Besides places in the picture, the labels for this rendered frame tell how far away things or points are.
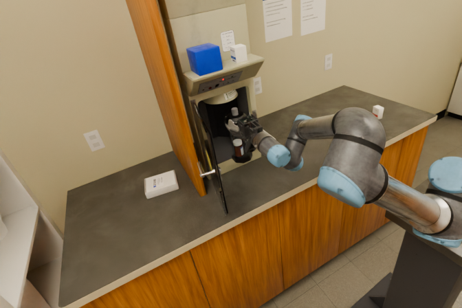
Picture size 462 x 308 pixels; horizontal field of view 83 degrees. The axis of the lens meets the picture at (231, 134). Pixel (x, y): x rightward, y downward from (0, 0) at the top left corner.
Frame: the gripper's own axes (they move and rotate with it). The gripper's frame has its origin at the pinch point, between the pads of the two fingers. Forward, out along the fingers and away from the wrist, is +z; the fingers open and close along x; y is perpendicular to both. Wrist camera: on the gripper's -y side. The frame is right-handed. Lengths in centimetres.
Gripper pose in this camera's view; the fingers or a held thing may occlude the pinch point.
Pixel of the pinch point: (236, 122)
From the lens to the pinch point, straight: 120.9
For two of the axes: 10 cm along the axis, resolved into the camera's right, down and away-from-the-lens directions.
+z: -4.6, -4.7, 7.6
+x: -8.8, 3.5, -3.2
